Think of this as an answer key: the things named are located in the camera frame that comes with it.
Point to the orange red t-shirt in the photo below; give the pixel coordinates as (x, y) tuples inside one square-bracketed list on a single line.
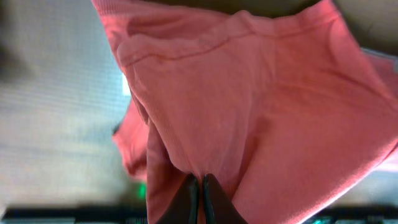
[(288, 113)]

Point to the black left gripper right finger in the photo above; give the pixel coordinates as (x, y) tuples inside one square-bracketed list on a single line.
[(217, 205)]

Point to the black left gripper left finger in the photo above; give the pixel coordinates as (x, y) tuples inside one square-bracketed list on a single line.
[(183, 208)]

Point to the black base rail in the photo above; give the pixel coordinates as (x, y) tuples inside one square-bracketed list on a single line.
[(122, 215)]

